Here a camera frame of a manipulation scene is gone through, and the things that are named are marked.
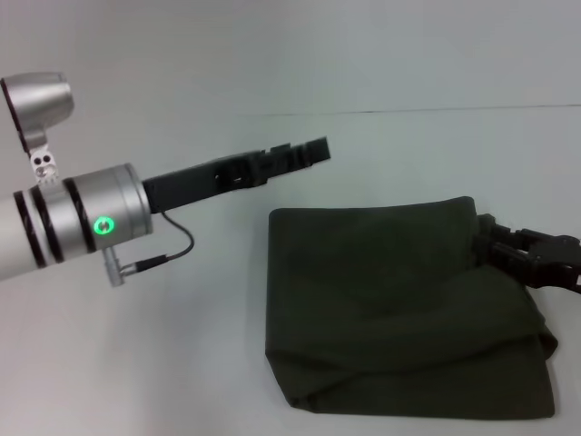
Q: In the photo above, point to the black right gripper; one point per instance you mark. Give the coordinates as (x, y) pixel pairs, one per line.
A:
(558, 263)

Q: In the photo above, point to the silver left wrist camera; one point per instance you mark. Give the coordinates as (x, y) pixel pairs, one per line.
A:
(36, 104)

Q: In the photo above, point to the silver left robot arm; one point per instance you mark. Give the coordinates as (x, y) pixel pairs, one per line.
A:
(68, 218)

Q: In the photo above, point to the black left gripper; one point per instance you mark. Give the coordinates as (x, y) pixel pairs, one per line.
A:
(195, 181)

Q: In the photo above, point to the silver left wrist elbow connector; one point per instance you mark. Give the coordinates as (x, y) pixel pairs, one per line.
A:
(115, 268)

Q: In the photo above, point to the dark green FREE T-shirt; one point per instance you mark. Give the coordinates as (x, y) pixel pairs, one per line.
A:
(399, 309)

